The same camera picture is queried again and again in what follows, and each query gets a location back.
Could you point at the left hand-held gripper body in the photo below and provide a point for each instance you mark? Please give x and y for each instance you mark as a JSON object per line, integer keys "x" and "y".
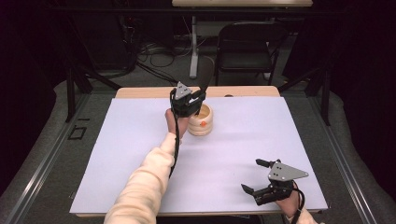
{"x": 183, "y": 101}

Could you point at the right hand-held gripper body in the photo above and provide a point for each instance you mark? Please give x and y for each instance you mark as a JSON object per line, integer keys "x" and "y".
{"x": 281, "y": 177}

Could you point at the person's left hand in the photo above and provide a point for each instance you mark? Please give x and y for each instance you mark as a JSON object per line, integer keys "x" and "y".
{"x": 174, "y": 123}

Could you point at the person's right hand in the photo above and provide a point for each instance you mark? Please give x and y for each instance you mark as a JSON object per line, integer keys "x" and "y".
{"x": 288, "y": 203}

